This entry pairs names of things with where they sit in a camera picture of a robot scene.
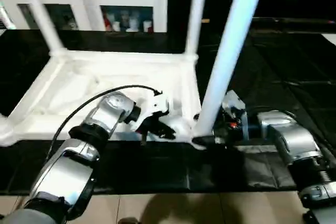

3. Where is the pale blue plastic sheet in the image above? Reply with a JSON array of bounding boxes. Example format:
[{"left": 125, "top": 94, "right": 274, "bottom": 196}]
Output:
[{"left": 0, "top": 3, "right": 15, "bottom": 30}]

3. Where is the white glass-door cabinet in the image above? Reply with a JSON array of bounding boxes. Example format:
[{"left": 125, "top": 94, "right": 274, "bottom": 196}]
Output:
[{"left": 0, "top": 0, "right": 169, "bottom": 34}]

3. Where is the flat white board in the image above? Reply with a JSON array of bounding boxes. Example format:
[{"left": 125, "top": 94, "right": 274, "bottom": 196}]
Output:
[{"left": 323, "top": 33, "right": 336, "bottom": 47}]

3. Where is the small red bottle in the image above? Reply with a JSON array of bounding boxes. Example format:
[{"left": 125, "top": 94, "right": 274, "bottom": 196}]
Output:
[{"left": 103, "top": 14, "right": 114, "bottom": 33}]

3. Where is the black work mat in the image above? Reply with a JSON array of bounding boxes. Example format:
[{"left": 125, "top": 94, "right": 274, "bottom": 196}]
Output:
[{"left": 0, "top": 25, "right": 336, "bottom": 196}]

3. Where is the long black bar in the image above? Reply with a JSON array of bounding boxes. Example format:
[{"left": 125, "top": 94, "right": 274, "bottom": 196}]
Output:
[{"left": 251, "top": 17, "right": 336, "bottom": 27}]

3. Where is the white plastic table leg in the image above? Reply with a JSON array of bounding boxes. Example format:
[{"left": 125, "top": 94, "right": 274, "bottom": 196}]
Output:
[
  {"left": 193, "top": 0, "right": 269, "bottom": 136},
  {"left": 184, "top": 0, "right": 209, "bottom": 60},
  {"left": 0, "top": 113, "right": 14, "bottom": 143},
  {"left": 17, "top": 0, "right": 68, "bottom": 57}
]

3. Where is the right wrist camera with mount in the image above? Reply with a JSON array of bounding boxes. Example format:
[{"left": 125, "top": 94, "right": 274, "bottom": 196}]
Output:
[{"left": 220, "top": 90, "right": 248, "bottom": 140}]

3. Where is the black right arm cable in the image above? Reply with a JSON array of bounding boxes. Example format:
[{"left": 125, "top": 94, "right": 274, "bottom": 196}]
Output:
[{"left": 247, "top": 108, "right": 336, "bottom": 167}]

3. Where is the white plastic table top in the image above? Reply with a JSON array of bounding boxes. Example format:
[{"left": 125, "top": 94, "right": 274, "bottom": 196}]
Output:
[{"left": 0, "top": 50, "right": 208, "bottom": 149}]

